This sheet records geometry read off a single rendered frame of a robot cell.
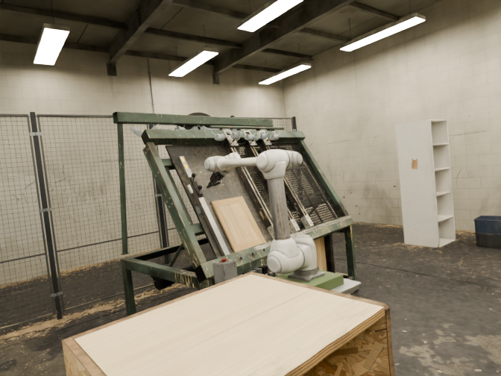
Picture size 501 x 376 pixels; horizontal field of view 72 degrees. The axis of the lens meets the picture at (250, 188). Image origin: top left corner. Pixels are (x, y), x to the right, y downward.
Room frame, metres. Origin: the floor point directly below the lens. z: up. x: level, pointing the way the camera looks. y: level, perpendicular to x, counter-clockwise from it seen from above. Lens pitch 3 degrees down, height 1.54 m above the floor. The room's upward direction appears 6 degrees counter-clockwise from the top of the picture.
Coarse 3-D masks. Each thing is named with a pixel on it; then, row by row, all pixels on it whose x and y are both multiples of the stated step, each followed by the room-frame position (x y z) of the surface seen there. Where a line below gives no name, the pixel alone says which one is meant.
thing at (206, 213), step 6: (180, 162) 2.98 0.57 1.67; (186, 174) 2.93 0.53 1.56; (192, 186) 2.88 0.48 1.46; (198, 198) 2.84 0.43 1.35; (198, 204) 2.85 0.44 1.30; (204, 204) 2.84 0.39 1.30; (204, 210) 2.80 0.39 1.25; (204, 216) 2.80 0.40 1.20; (210, 216) 2.80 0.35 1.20; (210, 222) 2.76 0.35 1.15; (210, 228) 2.76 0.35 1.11; (216, 228) 2.76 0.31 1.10; (216, 234) 2.73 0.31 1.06; (216, 240) 2.72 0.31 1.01; (222, 240) 2.72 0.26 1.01; (222, 246) 2.69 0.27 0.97; (222, 252) 2.68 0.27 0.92; (228, 252) 2.69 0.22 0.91
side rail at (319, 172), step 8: (304, 144) 4.38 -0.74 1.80; (304, 152) 4.33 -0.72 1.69; (312, 160) 4.26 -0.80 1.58; (320, 168) 4.26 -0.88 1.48; (320, 176) 4.19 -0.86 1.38; (320, 184) 4.20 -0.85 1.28; (328, 184) 4.15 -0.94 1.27; (328, 192) 4.13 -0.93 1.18; (336, 200) 4.06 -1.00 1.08; (344, 208) 4.06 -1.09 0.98
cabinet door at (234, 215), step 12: (216, 204) 2.94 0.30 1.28; (228, 204) 3.03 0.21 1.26; (240, 204) 3.12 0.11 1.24; (228, 216) 2.95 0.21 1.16; (240, 216) 3.03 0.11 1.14; (252, 216) 3.11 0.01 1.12; (228, 228) 2.86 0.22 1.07; (240, 228) 2.95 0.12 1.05; (252, 228) 3.03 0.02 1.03; (228, 240) 2.81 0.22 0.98; (240, 240) 2.87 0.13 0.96; (252, 240) 2.94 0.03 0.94; (264, 240) 3.02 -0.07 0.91
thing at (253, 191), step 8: (240, 136) 3.38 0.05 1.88; (232, 144) 3.41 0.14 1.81; (232, 152) 3.42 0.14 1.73; (240, 168) 3.35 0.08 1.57; (240, 176) 3.36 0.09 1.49; (248, 176) 3.33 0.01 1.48; (248, 184) 3.29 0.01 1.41; (248, 192) 3.29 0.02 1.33; (256, 192) 3.27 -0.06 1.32; (256, 200) 3.23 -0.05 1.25; (256, 208) 3.23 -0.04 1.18; (264, 208) 3.19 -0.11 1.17; (264, 216) 3.17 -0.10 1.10; (272, 224) 3.13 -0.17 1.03; (272, 232) 3.11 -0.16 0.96
